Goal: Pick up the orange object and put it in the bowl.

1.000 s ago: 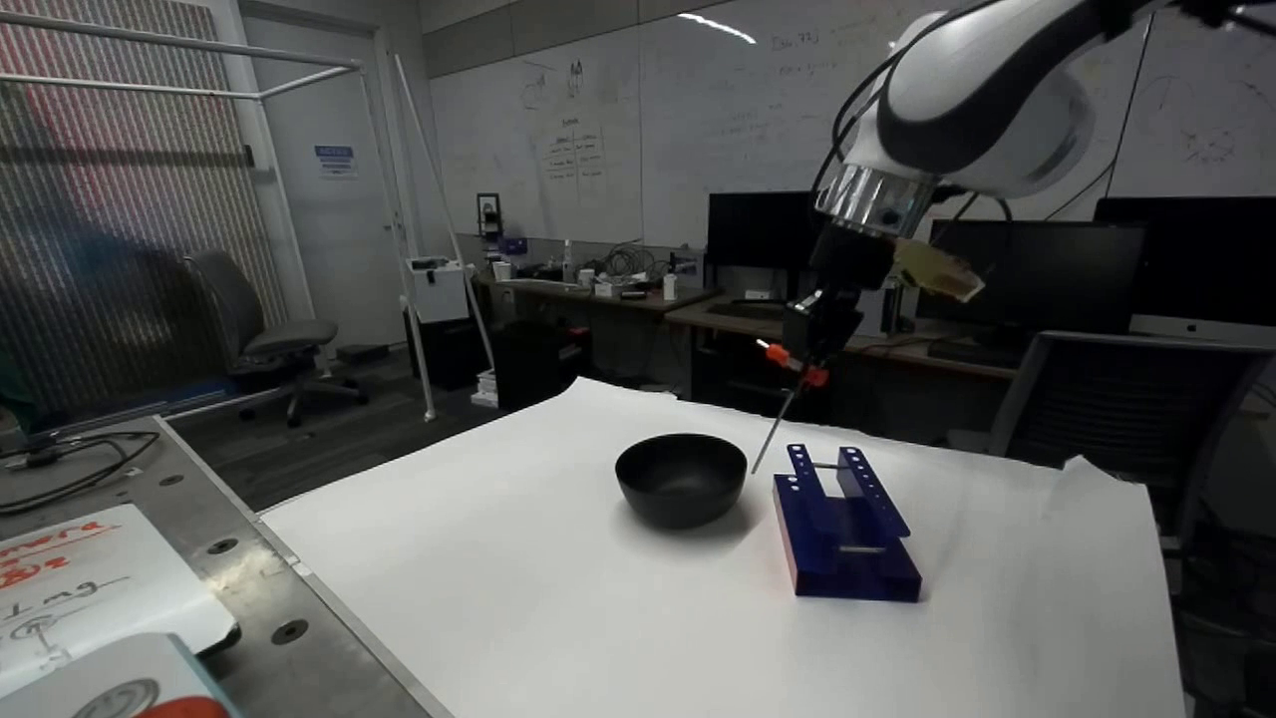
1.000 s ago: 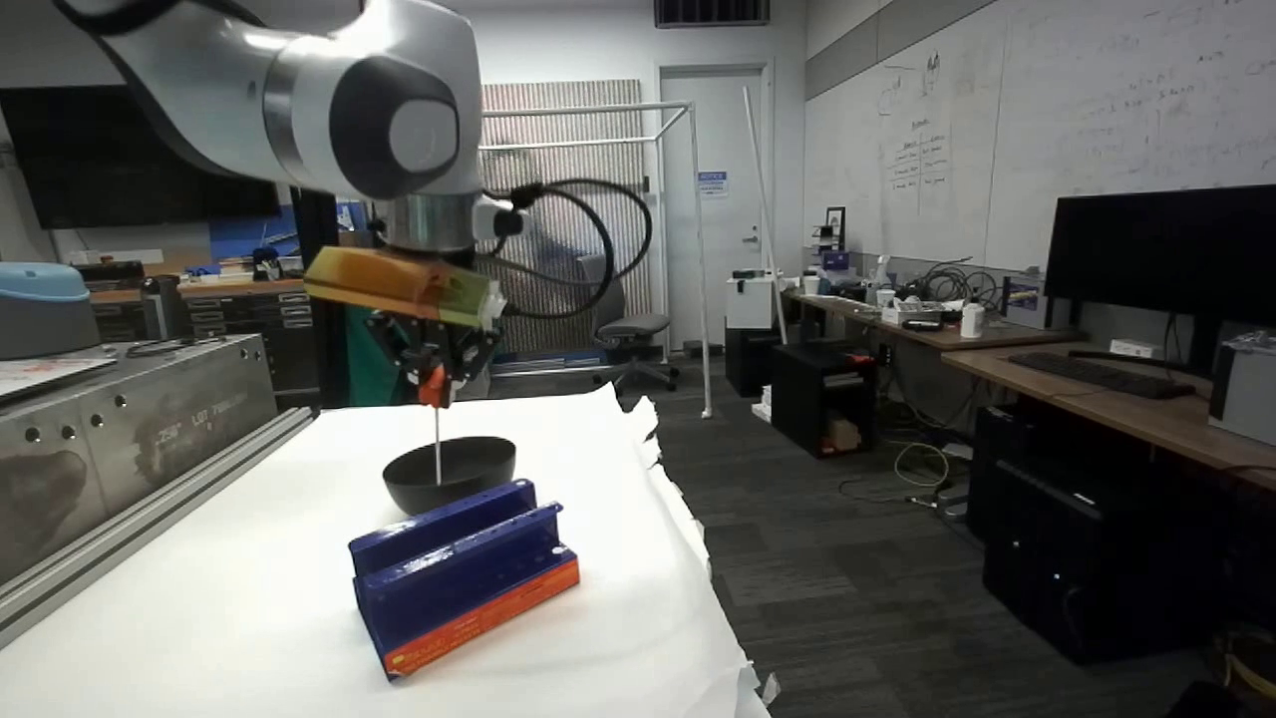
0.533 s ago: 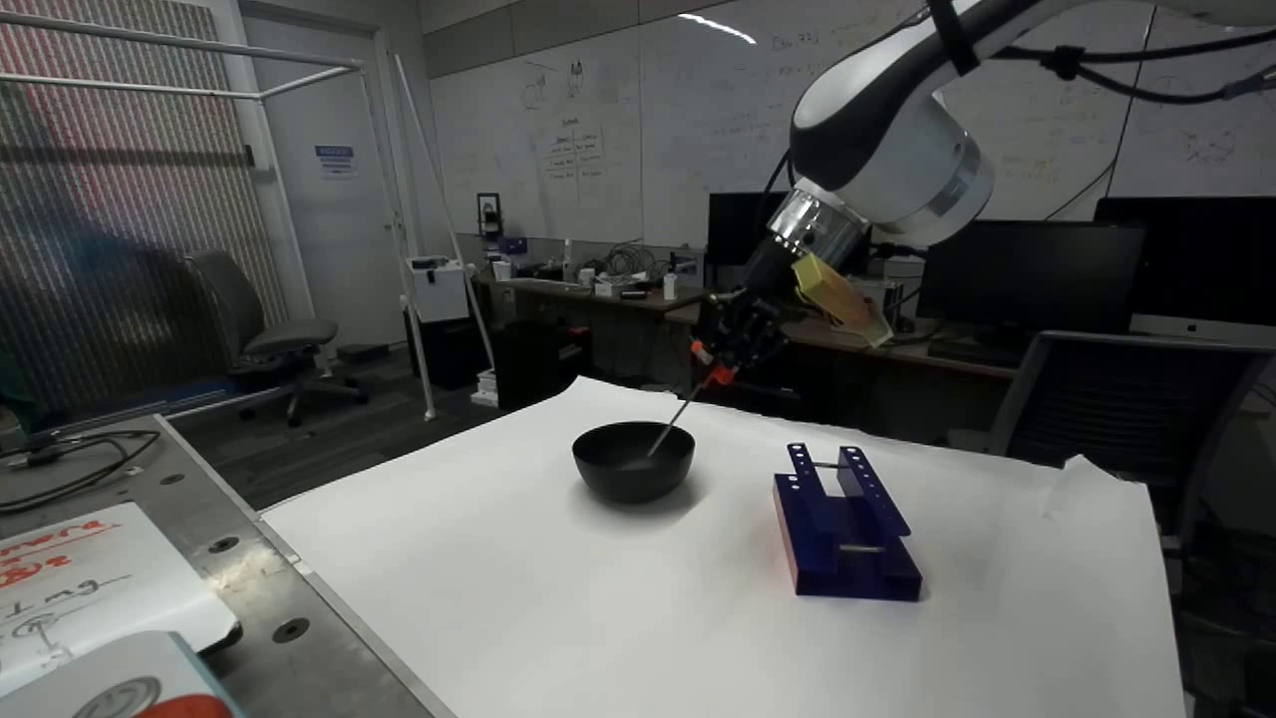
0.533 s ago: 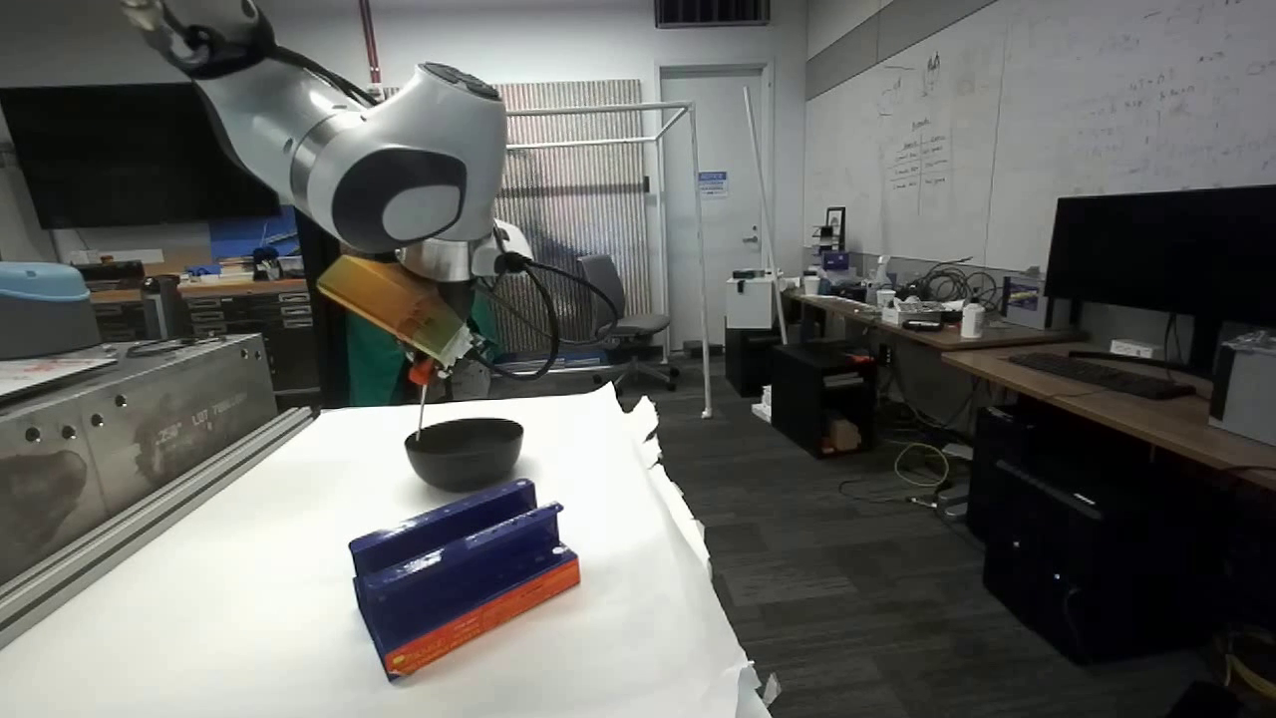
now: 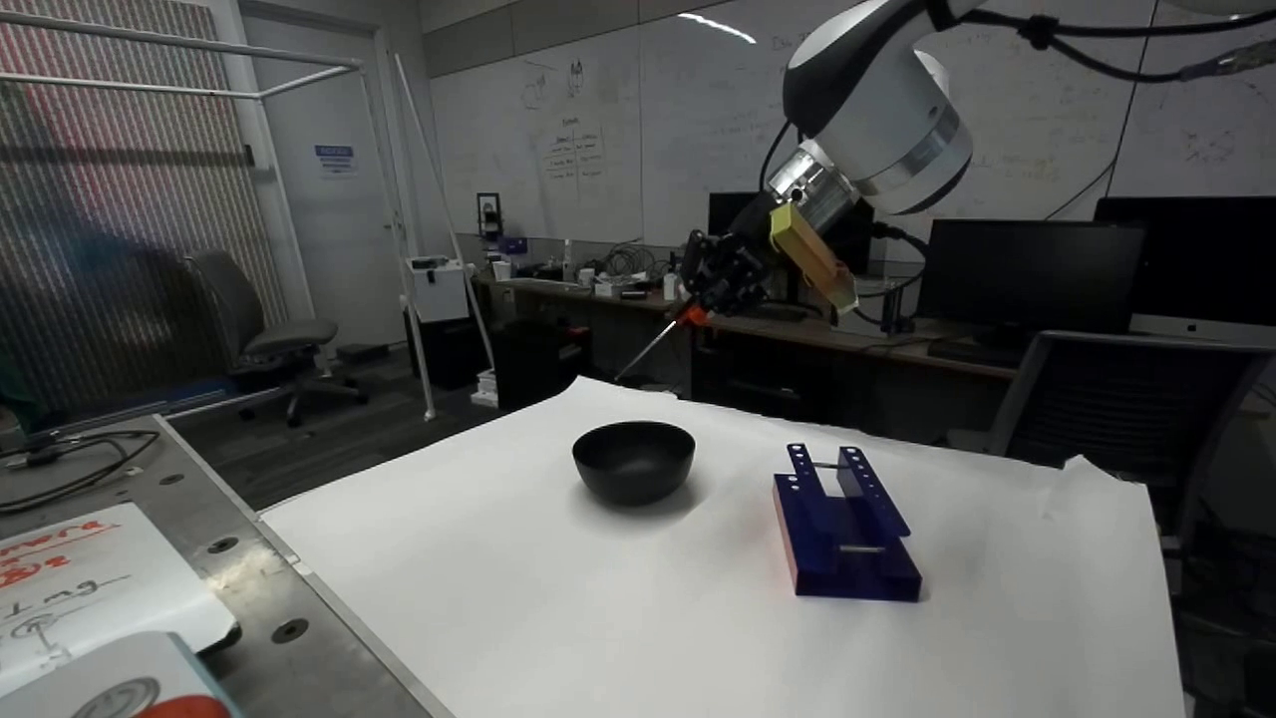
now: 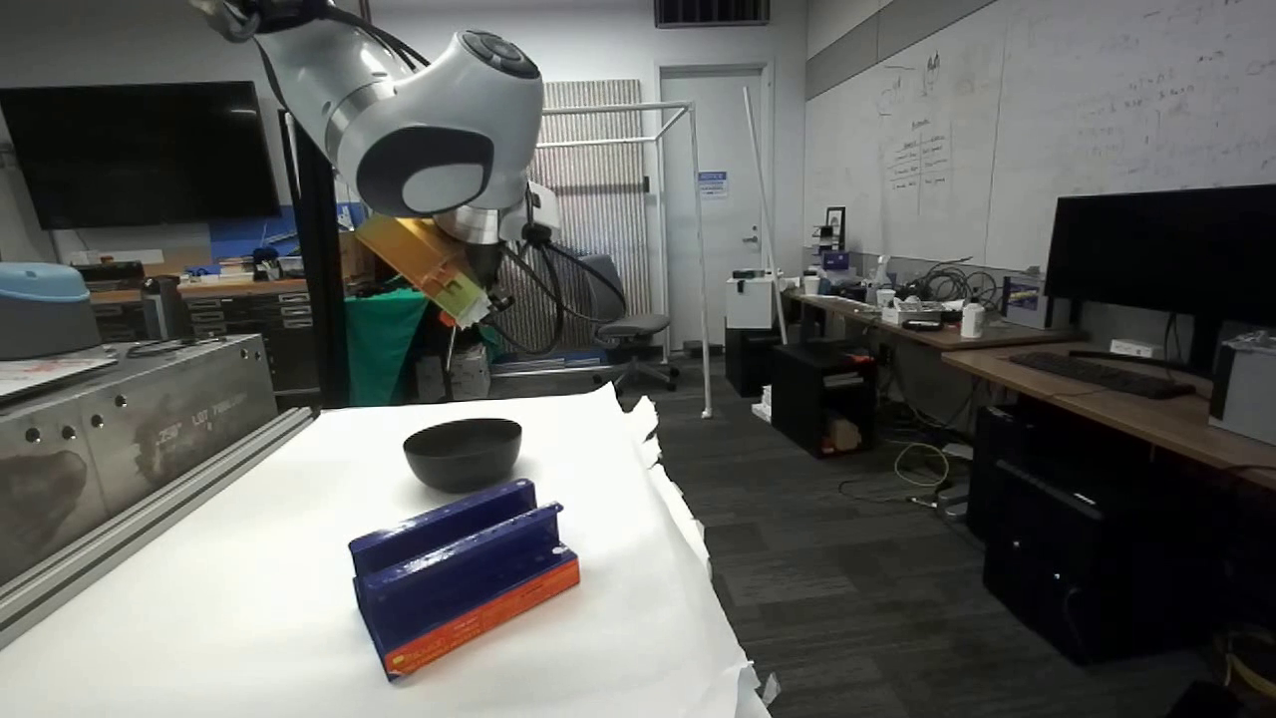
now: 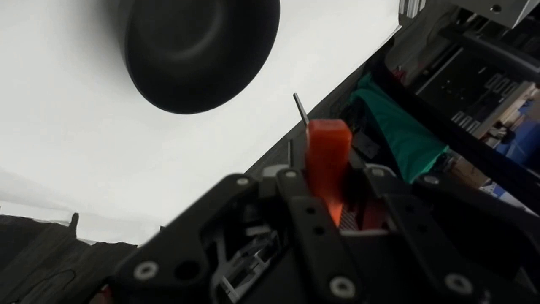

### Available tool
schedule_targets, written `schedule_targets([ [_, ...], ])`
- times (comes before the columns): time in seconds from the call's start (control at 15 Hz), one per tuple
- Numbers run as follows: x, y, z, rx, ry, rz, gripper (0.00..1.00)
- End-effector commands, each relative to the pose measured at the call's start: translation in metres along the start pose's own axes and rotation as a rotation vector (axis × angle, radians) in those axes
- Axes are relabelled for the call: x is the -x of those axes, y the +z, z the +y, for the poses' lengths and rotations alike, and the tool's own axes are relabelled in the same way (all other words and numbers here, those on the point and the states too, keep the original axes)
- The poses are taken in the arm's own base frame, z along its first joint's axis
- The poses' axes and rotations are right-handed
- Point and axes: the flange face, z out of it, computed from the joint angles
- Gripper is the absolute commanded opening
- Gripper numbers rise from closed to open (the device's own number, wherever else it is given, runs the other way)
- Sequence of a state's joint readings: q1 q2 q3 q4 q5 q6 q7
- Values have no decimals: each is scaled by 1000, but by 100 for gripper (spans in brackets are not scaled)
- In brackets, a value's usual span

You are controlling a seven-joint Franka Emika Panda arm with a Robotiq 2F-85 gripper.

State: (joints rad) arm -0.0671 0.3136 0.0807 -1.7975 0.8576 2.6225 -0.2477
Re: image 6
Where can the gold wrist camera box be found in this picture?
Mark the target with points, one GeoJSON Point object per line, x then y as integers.
{"type": "Point", "coordinates": [429, 264]}

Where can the black under-desk cabinet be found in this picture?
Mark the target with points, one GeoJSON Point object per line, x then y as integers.
{"type": "Point", "coordinates": [1091, 542]}

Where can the grey office chair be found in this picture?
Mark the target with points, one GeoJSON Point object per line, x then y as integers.
{"type": "Point", "coordinates": [582, 300]}

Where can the black keyboard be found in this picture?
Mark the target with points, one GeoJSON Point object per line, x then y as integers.
{"type": "Point", "coordinates": [1102, 376]}

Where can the black storage cube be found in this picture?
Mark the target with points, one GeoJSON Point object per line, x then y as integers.
{"type": "Point", "coordinates": [824, 400]}

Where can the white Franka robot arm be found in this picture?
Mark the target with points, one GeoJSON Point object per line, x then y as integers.
{"type": "Point", "coordinates": [400, 122]}

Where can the grey metal machine block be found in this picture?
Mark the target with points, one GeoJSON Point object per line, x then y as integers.
{"type": "Point", "coordinates": [120, 424]}

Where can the blue grey device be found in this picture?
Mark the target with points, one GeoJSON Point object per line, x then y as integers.
{"type": "Point", "coordinates": [40, 310]}

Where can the white paper table cover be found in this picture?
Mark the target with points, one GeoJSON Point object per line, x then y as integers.
{"type": "Point", "coordinates": [199, 582]}

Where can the white cup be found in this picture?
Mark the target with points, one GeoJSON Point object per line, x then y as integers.
{"type": "Point", "coordinates": [969, 320]}

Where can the white box on desk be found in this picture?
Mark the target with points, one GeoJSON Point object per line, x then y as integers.
{"type": "Point", "coordinates": [1245, 389]}

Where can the ceiling air vent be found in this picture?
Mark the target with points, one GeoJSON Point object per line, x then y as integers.
{"type": "Point", "coordinates": [712, 11]}

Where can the black vertical pole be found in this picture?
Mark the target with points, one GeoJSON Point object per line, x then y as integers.
{"type": "Point", "coordinates": [319, 292]}

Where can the wooden desk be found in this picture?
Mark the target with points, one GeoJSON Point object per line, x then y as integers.
{"type": "Point", "coordinates": [1143, 416]}

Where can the cluttered lab bench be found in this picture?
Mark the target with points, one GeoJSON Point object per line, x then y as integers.
{"type": "Point", "coordinates": [920, 320]}

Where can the black wall television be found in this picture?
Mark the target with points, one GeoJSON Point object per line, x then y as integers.
{"type": "Point", "coordinates": [134, 151]}

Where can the green cloth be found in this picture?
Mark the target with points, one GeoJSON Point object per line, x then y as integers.
{"type": "Point", "coordinates": [384, 344]}

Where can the black bowl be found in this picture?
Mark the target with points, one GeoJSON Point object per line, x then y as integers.
{"type": "Point", "coordinates": [463, 456]}

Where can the white door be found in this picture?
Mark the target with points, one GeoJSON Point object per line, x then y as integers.
{"type": "Point", "coordinates": [723, 201]}

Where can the black computer monitor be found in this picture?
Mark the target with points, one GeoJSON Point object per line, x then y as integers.
{"type": "Point", "coordinates": [1162, 254]}

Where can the blue rack with orange base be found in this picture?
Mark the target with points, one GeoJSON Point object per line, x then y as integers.
{"type": "Point", "coordinates": [460, 578]}

